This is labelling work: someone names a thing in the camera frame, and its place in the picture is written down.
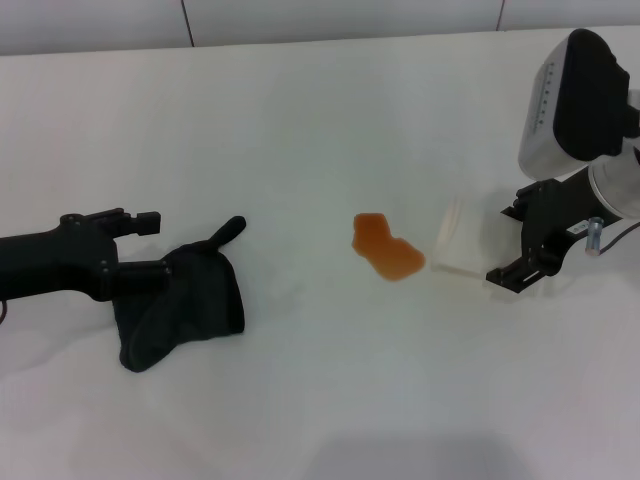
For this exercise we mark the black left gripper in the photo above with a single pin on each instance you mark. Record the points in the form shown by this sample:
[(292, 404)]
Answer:
[(55, 260)]

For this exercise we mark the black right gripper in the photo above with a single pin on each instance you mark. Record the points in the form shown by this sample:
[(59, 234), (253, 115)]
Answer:
[(555, 220)]

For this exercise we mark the white paper cup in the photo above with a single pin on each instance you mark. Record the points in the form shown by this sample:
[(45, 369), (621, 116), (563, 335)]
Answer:
[(460, 245)]

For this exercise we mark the dark blue rag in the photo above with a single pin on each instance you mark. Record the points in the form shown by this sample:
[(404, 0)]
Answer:
[(195, 295)]

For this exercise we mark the brown liquid stain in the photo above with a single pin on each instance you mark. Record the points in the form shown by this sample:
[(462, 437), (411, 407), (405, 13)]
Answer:
[(387, 250)]

